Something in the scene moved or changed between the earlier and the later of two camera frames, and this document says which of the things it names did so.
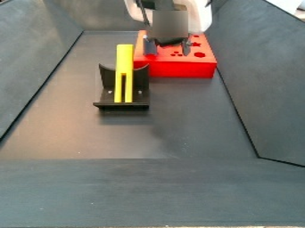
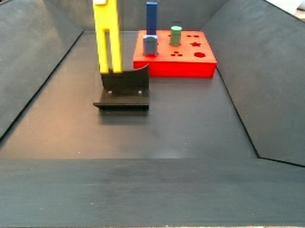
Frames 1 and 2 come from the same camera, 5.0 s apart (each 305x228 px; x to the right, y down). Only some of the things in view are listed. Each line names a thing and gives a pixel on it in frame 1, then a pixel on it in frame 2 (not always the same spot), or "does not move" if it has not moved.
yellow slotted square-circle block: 124,67 -> 105,19
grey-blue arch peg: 150,47 does not move
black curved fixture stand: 140,96 does not move
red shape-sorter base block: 170,62 does not move
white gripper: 199,18 -> 99,2
